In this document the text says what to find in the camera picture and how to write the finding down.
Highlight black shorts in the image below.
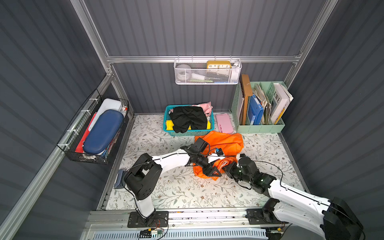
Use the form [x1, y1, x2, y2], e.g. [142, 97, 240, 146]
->
[169, 106, 208, 133]

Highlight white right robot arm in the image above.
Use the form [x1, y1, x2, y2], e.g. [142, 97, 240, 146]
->
[224, 154, 366, 240]

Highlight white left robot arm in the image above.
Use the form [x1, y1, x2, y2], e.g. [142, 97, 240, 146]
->
[120, 138, 225, 219]

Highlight roll of tape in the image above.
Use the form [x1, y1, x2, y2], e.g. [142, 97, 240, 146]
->
[175, 64, 192, 83]

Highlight teal plastic basket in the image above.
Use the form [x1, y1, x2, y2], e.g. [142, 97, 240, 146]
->
[163, 105, 215, 137]

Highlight yellow folded cloth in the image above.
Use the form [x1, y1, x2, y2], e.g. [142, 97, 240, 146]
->
[166, 120, 211, 131]

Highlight pink plastic case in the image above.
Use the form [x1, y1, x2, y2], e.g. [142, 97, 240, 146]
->
[216, 114, 234, 134]

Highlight pink patterned folded cloth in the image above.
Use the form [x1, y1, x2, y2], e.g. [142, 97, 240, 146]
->
[193, 102, 213, 117]

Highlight blue binder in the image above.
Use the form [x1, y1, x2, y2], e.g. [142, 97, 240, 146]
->
[248, 95, 264, 125]

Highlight mint green file organizer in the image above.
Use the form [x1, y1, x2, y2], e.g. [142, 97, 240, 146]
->
[231, 82, 286, 134]

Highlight white yellow book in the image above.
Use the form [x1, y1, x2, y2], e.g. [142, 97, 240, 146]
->
[270, 83, 294, 125]

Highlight grey blue stapler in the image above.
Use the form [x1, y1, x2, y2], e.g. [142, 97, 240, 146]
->
[114, 169, 126, 190]

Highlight yellow clock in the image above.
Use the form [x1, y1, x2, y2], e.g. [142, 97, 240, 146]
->
[207, 60, 232, 69]

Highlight navy blue oval case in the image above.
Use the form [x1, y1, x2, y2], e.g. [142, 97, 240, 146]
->
[83, 110, 124, 155]

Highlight white flat box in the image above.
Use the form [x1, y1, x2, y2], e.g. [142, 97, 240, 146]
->
[88, 98, 122, 132]

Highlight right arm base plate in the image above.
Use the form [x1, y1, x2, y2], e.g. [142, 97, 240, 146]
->
[245, 208, 287, 225]

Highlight aluminium front rail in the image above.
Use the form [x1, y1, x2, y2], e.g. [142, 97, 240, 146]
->
[80, 207, 340, 240]

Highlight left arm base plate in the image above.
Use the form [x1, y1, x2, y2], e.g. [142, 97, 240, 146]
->
[127, 211, 169, 229]

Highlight white wire wall basket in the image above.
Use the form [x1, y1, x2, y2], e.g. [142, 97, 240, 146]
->
[174, 58, 243, 85]

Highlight black wire side basket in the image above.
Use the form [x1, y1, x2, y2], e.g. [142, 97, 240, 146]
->
[57, 90, 130, 165]

